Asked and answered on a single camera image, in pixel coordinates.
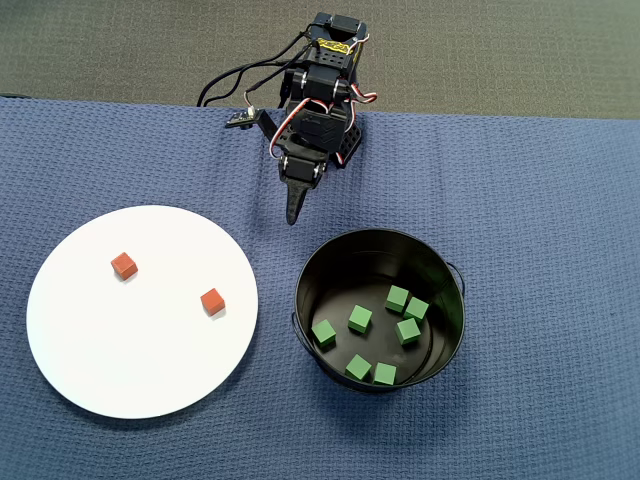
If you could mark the red cube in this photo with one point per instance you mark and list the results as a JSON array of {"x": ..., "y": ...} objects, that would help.
[
  {"x": 212, "y": 301},
  {"x": 124, "y": 266}
]

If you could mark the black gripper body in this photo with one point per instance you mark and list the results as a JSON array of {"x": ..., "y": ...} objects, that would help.
[{"x": 301, "y": 168}]

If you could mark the white round plate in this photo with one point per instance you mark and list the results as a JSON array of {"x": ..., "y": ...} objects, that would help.
[{"x": 150, "y": 380}]

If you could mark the green cube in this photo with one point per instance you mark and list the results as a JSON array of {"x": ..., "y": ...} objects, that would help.
[
  {"x": 324, "y": 333},
  {"x": 416, "y": 308},
  {"x": 385, "y": 374},
  {"x": 358, "y": 367},
  {"x": 397, "y": 298},
  {"x": 360, "y": 319},
  {"x": 408, "y": 331}
]

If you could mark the black metal bucket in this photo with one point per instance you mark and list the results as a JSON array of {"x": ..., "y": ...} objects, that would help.
[{"x": 380, "y": 260}]

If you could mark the blue waffle-weave cloth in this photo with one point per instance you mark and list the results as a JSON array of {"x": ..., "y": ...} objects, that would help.
[{"x": 500, "y": 250}]

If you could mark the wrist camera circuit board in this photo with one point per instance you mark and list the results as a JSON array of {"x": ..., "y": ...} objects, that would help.
[{"x": 241, "y": 119}]

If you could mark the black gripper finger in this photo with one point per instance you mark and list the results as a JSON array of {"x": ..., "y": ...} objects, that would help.
[{"x": 296, "y": 205}]

